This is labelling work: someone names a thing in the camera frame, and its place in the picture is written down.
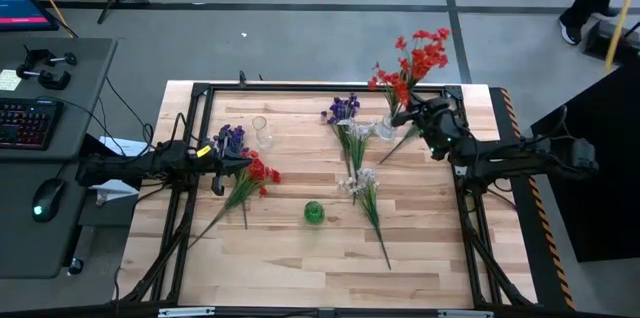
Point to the red artificial flower bunch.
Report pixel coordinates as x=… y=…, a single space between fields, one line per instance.
x=420 y=60
x=257 y=170

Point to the silver metal bracket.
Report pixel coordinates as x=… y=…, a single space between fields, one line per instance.
x=185 y=313
x=465 y=314

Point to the black C-clamp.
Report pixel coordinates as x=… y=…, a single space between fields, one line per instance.
x=70 y=58
x=55 y=83

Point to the black aluminium table frame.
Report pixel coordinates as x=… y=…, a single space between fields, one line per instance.
x=300 y=87

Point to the black round knob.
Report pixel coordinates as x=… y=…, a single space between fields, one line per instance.
x=75 y=266

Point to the yellow tag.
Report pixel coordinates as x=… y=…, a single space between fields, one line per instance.
x=203 y=151

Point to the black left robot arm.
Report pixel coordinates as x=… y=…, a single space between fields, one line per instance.
x=125 y=165

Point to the white folded paper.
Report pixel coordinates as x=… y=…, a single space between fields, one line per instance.
x=112 y=190

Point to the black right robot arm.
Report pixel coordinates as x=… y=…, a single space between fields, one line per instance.
x=515 y=160

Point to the black panel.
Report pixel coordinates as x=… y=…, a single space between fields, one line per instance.
x=600 y=218

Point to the green glass vase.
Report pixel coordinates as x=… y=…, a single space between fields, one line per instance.
x=314 y=213

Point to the black backlit keyboard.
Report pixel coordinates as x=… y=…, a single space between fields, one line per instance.
x=30 y=123

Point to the clear ribbed glass vase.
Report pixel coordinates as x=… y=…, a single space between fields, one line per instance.
x=382 y=132

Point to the purple artificial flower bunch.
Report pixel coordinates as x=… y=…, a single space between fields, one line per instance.
x=232 y=135
x=342 y=108

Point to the black floor box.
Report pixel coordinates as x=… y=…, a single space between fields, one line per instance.
x=597 y=38

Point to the small black edge clip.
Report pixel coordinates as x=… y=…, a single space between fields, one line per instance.
x=242 y=78

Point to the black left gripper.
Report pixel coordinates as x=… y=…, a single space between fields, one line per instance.
x=210 y=163

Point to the yellow pole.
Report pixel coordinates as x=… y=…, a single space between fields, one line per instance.
x=623 y=13

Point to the white paper sheet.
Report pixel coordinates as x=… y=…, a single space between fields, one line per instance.
x=120 y=145

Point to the grey side desk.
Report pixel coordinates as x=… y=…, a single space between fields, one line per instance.
x=30 y=248

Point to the person's shoe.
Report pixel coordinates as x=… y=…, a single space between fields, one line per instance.
x=570 y=33

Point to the black computer mouse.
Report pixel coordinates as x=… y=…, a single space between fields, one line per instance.
x=47 y=198

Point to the black orange hazard strip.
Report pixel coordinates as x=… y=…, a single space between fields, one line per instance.
x=542 y=218

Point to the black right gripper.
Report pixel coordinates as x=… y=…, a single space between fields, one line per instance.
x=440 y=120

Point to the pale sticky note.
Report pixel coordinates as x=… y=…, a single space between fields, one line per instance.
x=9 y=80

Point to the clear smooth glass carafe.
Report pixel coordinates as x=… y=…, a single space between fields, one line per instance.
x=263 y=140

